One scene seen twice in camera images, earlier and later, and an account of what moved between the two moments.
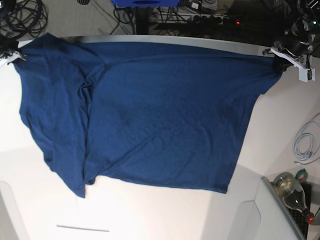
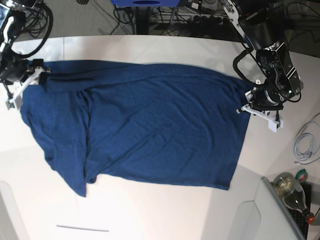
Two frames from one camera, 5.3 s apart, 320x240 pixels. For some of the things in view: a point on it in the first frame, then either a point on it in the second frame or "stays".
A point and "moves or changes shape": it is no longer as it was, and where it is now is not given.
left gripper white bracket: (303, 72) → (274, 123)
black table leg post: (142, 20) stays
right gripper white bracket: (6, 58) → (16, 100)
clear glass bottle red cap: (293, 195) stays
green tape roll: (302, 175) stays
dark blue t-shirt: (140, 113) moves or changes shape
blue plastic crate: (146, 3) stays
